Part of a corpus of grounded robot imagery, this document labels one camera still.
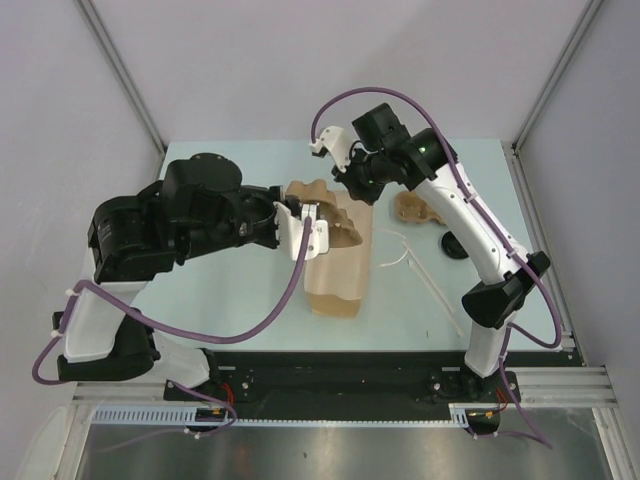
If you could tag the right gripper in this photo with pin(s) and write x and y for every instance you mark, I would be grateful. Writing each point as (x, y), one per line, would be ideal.
(368, 197)

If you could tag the straw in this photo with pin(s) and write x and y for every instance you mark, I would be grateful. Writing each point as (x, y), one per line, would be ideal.
(429, 278)
(450, 317)

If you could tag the brown paper bag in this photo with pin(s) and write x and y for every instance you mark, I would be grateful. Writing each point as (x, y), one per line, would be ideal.
(336, 284)

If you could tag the pulp cup carrier tray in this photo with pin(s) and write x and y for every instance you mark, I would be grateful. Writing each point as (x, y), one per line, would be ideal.
(341, 229)

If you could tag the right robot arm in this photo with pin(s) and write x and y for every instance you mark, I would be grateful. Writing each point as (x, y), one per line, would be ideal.
(385, 152)

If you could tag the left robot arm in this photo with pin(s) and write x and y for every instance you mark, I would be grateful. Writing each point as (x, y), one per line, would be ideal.
(201, 206)

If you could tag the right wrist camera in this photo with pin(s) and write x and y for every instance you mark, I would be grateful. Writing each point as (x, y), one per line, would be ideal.
(336, 142)

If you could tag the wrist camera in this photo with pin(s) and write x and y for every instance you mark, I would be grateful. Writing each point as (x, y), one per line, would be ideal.
(302, 233)
(336, 142)

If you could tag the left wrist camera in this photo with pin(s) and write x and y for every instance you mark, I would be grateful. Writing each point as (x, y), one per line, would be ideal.
(302, 233)

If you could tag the aluminium frame post right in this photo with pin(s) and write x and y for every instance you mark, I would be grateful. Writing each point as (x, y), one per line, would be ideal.
(567, 55)

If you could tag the aluminium frame post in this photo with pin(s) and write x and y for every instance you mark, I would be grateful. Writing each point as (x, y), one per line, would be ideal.
(105, 43)
(567, 55)

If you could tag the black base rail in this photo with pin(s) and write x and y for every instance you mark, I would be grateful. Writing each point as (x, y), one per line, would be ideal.
(370, 387)

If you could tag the aluminium frame post left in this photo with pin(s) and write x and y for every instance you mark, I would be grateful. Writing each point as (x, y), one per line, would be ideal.
(105, 43)

